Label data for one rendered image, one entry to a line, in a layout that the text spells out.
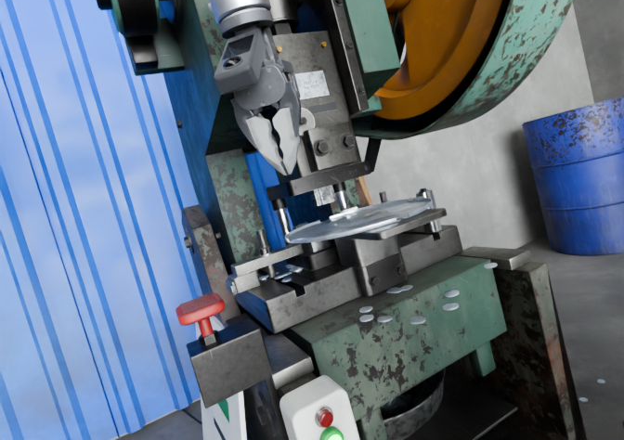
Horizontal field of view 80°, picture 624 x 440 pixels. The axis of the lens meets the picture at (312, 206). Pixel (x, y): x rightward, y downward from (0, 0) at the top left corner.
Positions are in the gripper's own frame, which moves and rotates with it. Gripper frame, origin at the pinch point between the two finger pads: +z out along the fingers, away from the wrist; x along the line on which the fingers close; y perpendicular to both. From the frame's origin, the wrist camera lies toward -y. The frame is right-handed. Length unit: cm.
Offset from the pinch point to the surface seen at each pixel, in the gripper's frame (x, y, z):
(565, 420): -34, 11, 60
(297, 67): -0.4, 26.9, -15.2
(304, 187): 3.6, 20.6, 7.4
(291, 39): -0.4, 28.0, -20.6
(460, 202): -49, 207, 80
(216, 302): 10.9, -10.4, 13.5
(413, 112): -22, 54, 1
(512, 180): -92, 240, 82
